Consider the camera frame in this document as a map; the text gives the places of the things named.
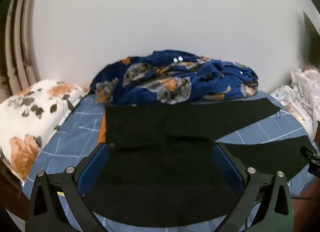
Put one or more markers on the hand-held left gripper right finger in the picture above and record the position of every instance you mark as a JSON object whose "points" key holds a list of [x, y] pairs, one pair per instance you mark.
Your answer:
{"points": [[226, 169]]}

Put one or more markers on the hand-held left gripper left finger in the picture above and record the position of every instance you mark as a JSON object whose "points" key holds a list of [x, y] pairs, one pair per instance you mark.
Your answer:
{"points": [[93, 169]]}

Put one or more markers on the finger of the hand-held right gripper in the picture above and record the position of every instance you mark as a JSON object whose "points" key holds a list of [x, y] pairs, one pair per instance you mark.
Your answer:
{"points": [[308, 152]]}

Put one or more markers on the black pants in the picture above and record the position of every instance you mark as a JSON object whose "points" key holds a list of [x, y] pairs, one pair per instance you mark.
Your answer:
{"points": [[162, 127]]}

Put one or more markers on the person's right forearm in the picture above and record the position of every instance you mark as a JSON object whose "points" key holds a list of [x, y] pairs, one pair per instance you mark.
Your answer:
{"points": [[307, 209]]}

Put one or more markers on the orange cloth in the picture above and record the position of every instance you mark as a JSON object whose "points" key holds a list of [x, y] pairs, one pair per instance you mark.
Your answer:
{"points": [[102, 132]]}

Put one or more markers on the blue checked bed sheet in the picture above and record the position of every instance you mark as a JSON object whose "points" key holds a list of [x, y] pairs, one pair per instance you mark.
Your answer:
{"points": [[75, 132]]}

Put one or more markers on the white dotted cloth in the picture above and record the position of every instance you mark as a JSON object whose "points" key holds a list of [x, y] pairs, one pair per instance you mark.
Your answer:
{"points": [[300, 92]]}

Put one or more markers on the white floral pillow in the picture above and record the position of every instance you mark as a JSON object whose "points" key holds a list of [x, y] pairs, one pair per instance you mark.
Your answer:
{"points": [[32, 127]]}

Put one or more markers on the blue floral blanket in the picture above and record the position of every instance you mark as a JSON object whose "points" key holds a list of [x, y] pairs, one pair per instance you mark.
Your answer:
{"points": [[150, 79]]}

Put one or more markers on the dark flat screen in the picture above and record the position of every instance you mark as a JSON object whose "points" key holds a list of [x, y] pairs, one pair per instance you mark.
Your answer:
{"points": [[312, 39]]}

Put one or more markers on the pale floral curtain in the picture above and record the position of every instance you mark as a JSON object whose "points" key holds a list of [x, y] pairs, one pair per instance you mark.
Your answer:
{"points": [[17, 47]]}

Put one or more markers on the wooden bed frame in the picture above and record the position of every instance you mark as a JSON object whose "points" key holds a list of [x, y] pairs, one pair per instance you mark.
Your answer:
{"points": [[10, 197]]}

